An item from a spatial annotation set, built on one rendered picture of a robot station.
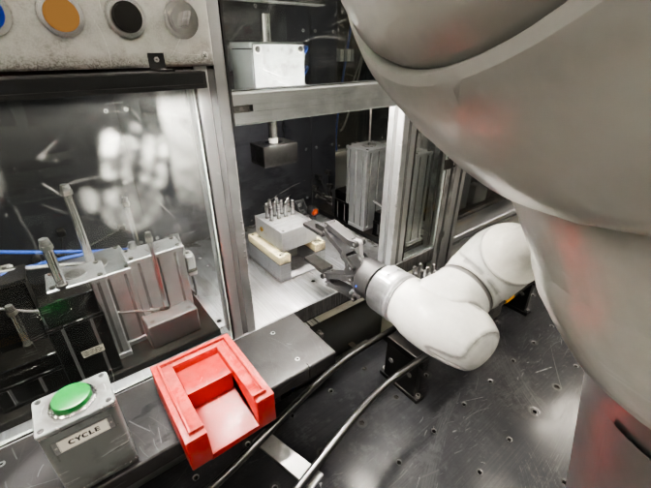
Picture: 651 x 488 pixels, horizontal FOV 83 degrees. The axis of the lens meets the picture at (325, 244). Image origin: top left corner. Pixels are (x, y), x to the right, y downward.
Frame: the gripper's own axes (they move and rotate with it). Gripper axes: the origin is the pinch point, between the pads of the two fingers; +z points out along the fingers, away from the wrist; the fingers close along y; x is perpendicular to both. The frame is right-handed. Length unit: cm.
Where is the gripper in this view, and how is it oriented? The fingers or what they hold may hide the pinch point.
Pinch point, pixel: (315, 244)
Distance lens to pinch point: 81.6
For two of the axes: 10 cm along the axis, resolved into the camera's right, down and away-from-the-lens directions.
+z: -6.1, -3.7, 7.0
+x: -7.9, 2.9, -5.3
